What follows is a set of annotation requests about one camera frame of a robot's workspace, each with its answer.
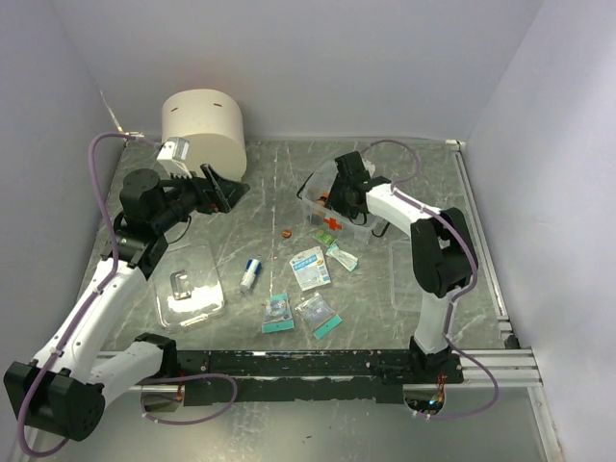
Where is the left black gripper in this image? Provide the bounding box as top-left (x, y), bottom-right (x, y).
top-left (153, 163), bottom-right (250, 233)

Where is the brown orange-cap bottle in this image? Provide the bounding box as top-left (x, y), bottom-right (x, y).
top-left (309, 189), bottom-right (329, 207)

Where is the clear plastic medicine box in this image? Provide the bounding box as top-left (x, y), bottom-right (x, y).
top-left (296, 160), bottom-right (385, 247)

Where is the white blue gauze packet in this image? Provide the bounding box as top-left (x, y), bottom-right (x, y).
top-left (290, 245), bottom-right (331, 292)

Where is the teal-edged clear bag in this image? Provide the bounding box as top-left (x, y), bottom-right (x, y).
top-left (261, 294), bottom-right (295, 334)
top-left (295, 293), bottom-right (342, 340)

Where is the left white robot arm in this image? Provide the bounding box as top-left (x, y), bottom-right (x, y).
top-left (4, 165), bottom-right (249, 441)

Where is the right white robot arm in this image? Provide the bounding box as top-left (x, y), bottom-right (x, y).
top-left (328, 151), bottom-right (478, 383)

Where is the small green box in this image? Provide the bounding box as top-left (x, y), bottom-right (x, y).
top-left (314, 229), bottom-right (336, 247)

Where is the teal white sachet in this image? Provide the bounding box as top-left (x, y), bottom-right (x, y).
top-left (326, 244), bottom-right (358, 272)

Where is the cream cylindrical container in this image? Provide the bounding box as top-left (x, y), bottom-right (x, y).
top-left (162, 89), bottom-right (247, 181)

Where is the white blue bandage roll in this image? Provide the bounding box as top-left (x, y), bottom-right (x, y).
top-left (240, 259), bottom-right (262, 294)

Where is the clear box lid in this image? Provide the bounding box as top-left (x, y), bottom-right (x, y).
top-left (150, 240), bottom-right (225, 331)

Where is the clear divider tray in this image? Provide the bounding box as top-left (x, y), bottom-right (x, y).
top-left (389, 240), bottom-right (423, 313)

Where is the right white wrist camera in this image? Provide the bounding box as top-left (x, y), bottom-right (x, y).
top-left (362, 159), bottom-right (375, 177)

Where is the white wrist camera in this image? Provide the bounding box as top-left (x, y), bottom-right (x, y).
top-left (157, 137), bottom-right (191, 177)
top-left (362, 159), bottom-right (375, 177)

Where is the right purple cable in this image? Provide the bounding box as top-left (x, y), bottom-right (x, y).
top-left (360, 139), bottom-right (501, 421)

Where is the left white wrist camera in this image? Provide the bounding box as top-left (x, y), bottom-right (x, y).
top-left (157, 137), bottom-right (191, 177)

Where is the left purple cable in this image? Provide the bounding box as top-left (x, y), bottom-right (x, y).
top-left (15, 132), bottom-right (163, 458)

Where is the black base frame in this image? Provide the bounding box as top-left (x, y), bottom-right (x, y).
top-left (144, 348), bottom-right (464, 406)

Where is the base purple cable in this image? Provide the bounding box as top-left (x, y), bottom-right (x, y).
top-left (140, 372), bottom-right (241, 426)

